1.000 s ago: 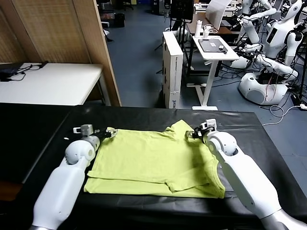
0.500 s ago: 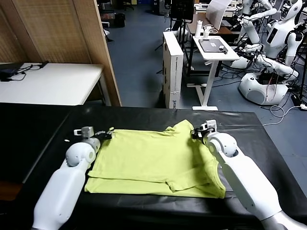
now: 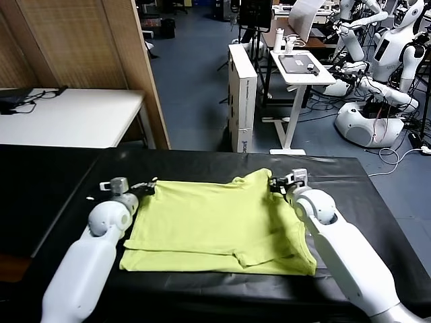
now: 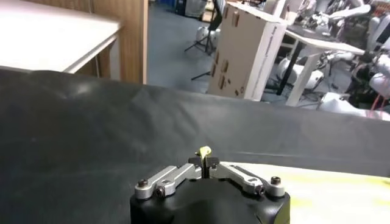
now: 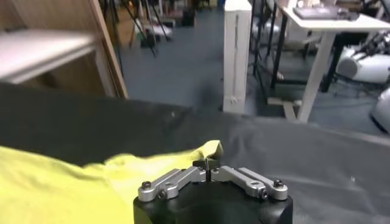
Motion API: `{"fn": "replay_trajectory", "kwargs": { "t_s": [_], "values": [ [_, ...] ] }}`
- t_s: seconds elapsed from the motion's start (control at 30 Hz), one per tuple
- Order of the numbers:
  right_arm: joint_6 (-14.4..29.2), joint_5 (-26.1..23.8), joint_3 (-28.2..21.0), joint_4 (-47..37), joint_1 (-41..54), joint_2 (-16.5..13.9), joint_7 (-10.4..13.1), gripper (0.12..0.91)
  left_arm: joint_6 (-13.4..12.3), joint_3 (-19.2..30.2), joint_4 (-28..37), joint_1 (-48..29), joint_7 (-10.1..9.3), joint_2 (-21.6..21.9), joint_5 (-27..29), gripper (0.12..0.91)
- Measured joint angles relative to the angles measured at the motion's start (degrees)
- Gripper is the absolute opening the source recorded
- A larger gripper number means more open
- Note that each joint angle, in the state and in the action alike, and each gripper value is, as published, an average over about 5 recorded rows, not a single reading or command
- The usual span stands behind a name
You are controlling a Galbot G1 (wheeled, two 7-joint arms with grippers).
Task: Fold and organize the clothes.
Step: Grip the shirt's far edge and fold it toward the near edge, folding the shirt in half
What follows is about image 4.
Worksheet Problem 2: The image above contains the white standing side desk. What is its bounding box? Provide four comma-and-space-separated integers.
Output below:
275, 24, 366, 107

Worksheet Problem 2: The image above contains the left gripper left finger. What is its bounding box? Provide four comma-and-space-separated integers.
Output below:
135, 156, 204, 200

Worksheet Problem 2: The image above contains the black wrinkled tablecloth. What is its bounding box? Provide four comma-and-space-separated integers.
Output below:
0, 65, 390, 224

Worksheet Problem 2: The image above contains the yellow-green t-shirt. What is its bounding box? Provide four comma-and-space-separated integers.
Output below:
196, 145, 390, 224

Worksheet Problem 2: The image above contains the white robot with round base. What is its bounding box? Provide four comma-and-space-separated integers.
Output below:
316, 51, 390, 121

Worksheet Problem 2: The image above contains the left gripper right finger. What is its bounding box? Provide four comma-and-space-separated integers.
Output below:
207, 156, 286, 198

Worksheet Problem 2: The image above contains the wooden partition screen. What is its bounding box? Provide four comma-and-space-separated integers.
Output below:
30, 0, 149, 85

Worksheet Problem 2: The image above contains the white humanoid robot black panel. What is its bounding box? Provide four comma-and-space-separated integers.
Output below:
367, 13, 390, 52

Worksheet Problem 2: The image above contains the small white robot base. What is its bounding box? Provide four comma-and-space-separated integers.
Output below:
277, 56, 324, 91

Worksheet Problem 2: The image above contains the white folding table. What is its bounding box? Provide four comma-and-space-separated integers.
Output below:
0, 0, 122, 74

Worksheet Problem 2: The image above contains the tall white cardboard box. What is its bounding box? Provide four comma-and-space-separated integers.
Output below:
207, 2, 288, 101

